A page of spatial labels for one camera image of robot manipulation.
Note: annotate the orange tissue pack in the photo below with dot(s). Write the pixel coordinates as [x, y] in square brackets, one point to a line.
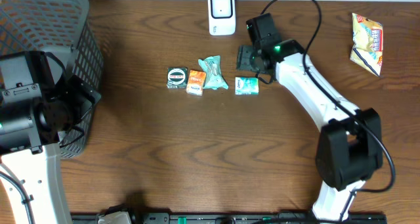
[196, 80]

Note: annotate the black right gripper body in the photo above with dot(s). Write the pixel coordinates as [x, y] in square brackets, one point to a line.
[246, 58]

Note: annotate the round clear packaged item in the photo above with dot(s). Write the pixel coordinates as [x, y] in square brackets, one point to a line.
[177, 78]

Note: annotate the yellow snack bag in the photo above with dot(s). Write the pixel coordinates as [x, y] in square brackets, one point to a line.
[367, 50]

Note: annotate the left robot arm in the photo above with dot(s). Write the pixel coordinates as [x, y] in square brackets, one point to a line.
[39, 102]

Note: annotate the dark grey plastic basket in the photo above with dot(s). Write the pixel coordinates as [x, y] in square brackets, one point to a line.
[59, 27]

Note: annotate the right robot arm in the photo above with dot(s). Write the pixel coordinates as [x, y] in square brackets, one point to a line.
[349, 146]

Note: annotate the teal snack packet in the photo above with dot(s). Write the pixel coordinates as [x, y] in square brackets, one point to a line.
[212, 67]

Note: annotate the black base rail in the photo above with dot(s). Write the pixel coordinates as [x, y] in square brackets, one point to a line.
[238, 218]

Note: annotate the teal tissue pack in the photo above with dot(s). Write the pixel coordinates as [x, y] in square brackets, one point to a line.
[246, 86]

